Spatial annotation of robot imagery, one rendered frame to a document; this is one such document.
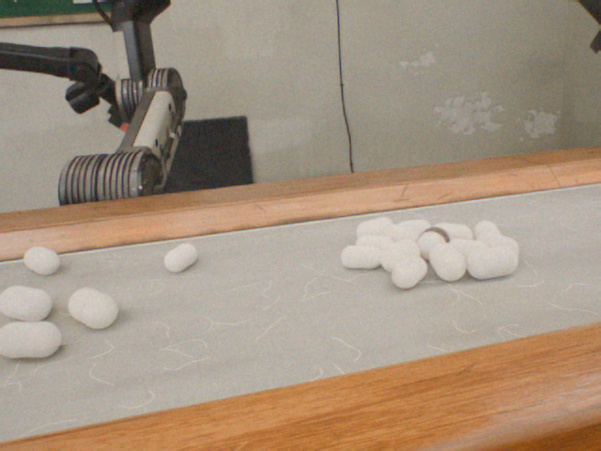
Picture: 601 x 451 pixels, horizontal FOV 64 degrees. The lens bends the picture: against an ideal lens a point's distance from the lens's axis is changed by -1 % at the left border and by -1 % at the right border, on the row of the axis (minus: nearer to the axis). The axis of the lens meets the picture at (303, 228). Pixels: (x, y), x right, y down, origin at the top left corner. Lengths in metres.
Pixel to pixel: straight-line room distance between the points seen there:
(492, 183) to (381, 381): 0.42
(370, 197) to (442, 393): 0.36
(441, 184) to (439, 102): 2.07
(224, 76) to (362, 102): 0.67
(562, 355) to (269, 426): 0.12
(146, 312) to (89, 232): 0.18
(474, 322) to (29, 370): 0.24
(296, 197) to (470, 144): 2.24
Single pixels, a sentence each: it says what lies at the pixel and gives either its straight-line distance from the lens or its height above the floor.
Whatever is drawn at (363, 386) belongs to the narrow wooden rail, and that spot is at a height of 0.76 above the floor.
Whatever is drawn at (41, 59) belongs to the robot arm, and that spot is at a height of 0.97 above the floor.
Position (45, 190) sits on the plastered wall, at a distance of 2.60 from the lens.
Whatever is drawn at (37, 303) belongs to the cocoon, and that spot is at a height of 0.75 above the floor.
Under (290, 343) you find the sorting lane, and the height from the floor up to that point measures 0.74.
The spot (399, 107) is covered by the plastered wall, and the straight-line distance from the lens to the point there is 2.55.
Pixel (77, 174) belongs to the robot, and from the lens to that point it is 0.78.
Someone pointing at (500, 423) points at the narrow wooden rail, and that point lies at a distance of 0.18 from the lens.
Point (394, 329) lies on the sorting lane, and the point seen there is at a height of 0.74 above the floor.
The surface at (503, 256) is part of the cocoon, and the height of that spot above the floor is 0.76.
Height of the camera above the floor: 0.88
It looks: 16 degrees down
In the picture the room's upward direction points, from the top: 4 degrees counter-clockwise
